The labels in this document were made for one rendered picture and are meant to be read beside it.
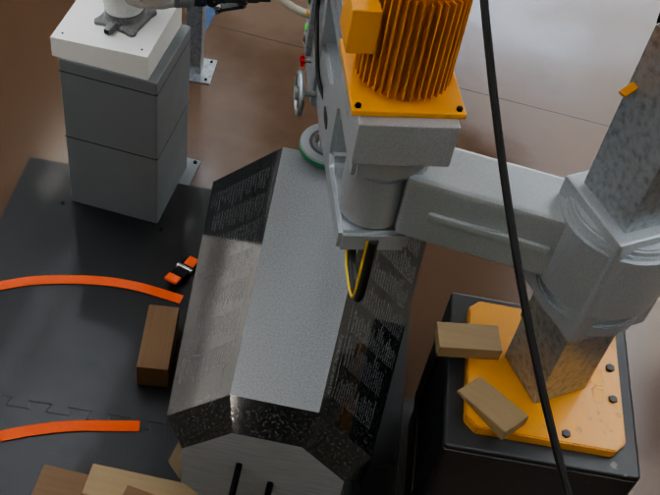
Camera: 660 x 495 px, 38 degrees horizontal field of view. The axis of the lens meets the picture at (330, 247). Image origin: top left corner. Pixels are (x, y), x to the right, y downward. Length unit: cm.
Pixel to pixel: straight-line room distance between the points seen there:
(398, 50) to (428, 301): 213
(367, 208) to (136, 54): 144
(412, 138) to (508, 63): 329
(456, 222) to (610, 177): 41
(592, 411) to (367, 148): 121
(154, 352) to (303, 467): 106
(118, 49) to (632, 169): 209
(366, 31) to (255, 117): 272
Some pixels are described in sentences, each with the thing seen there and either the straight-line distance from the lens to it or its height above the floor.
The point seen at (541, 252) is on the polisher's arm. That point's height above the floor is 138.
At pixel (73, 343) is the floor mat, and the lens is 395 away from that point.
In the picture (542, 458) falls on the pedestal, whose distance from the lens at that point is 303.
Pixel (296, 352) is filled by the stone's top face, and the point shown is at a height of 85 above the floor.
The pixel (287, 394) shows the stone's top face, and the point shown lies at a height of 85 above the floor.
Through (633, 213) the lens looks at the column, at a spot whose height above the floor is 163.
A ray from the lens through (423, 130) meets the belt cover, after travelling 234.
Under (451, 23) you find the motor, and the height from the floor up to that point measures 198.
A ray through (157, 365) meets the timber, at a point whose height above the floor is 14.
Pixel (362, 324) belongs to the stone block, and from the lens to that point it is 310.
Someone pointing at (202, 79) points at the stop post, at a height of 1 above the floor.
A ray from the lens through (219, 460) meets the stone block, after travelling 296.
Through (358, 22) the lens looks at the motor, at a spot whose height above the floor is 196.
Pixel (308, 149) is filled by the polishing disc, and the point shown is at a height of 91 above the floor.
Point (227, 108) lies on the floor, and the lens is 494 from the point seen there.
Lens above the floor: 321
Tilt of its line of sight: 48 degrees down
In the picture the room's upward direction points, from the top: 11 degrees clockwise
